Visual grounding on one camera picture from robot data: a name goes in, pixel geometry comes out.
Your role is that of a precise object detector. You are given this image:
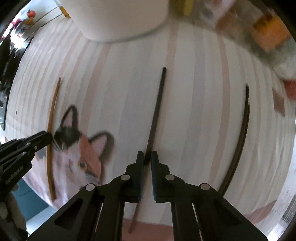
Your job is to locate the dark square chopstick short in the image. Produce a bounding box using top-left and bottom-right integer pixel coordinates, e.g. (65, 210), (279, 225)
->
(218, 84), (250, 196)

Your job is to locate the yellow oil bottle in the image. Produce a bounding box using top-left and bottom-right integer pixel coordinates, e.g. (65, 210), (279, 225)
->
(59, 6), (71, 18)

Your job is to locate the grey gloved hand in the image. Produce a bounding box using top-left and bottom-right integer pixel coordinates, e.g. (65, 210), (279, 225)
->
(1, 192), (28, 240)

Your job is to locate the dark square chopstick long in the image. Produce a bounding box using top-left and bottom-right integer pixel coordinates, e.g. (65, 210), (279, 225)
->
(128, 67), (167, 233)

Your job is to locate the tan bamboo chopstick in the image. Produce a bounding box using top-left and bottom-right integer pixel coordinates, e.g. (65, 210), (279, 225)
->
(46, 77), (62, 202)

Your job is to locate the red tomato in bag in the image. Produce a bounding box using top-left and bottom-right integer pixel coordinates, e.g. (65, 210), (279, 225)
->
(283, 80), (296, 101)

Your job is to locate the clear seasoning storage box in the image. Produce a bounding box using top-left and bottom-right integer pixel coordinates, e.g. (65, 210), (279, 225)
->
(169, 1), (295, 81)

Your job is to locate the white chopstick holder cup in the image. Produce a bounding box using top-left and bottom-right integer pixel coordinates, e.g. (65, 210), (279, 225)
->
(61, 0), (169, 42)

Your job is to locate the striped cat placemat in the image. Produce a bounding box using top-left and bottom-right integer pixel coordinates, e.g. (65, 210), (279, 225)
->
(4, 16), (295, 241)

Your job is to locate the brown label patch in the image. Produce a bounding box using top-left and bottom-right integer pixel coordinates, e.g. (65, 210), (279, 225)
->
(273, 88), (285, 116)

